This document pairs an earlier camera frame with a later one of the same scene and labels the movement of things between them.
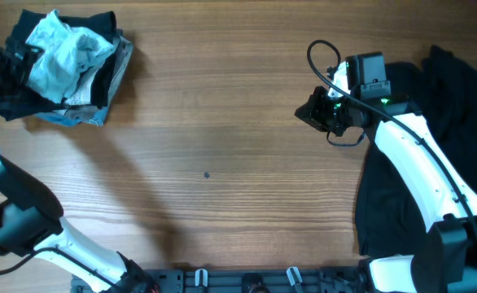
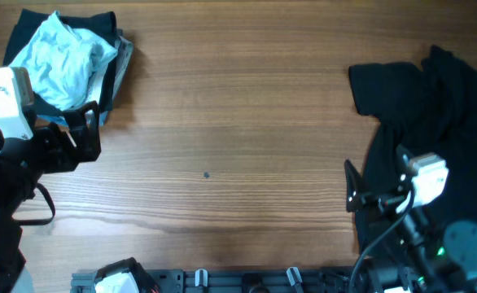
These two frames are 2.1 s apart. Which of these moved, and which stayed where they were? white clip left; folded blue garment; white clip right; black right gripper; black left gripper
Moved: black left gripper; black right gripper
Stayed: folded blue garment; white clip right; white clip left
